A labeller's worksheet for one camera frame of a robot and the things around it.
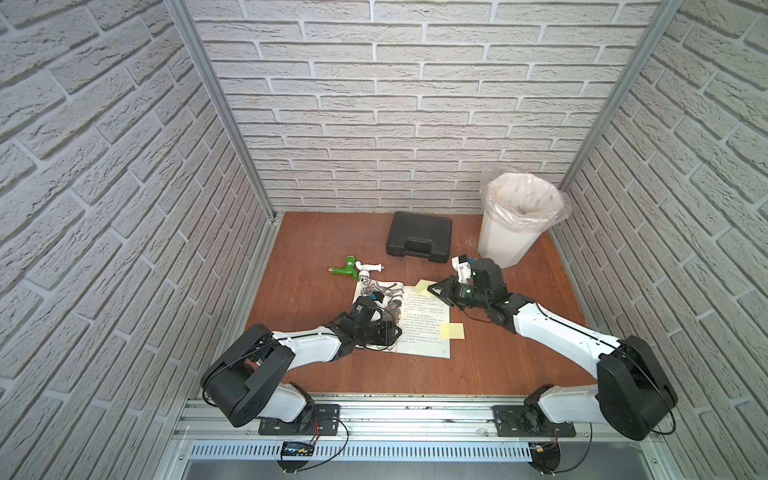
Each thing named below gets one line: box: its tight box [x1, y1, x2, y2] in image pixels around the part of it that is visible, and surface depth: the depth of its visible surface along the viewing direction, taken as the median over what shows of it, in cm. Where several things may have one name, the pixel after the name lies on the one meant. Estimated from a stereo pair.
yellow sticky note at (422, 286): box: [413, 279, 438, 295], surface depth 86 cm
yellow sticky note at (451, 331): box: [439, 323, 465, 340], surface depth 91 cm
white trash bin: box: [478, 210, 541, 269], surface depth 97 cm
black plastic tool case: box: [386, 211, 453, 264], surface depth 108 cm
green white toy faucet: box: [328, 256, 385, 280], surface depth 103 cm
